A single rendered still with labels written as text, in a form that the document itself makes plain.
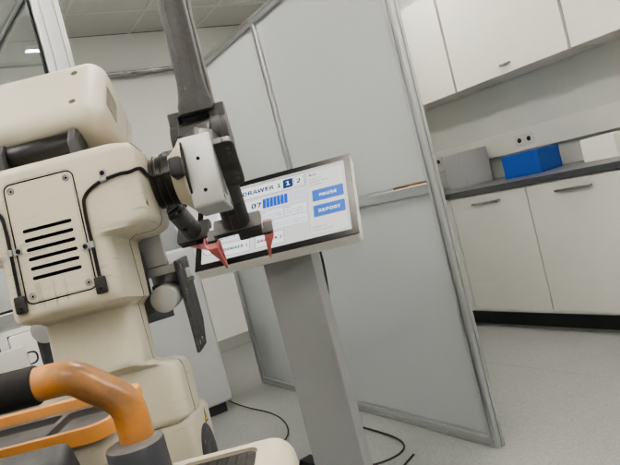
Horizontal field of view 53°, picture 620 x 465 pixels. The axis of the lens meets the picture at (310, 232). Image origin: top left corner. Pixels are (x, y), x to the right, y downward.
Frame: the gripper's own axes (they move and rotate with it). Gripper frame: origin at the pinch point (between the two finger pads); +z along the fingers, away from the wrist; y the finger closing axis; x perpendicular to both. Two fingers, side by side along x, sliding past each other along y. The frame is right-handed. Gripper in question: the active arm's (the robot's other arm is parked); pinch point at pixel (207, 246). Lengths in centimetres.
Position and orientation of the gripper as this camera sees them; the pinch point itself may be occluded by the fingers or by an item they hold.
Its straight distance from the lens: 194.2
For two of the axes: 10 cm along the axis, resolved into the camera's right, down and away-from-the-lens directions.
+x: 0.7, 8.2, -5.7
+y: -9.5, 2.3, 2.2
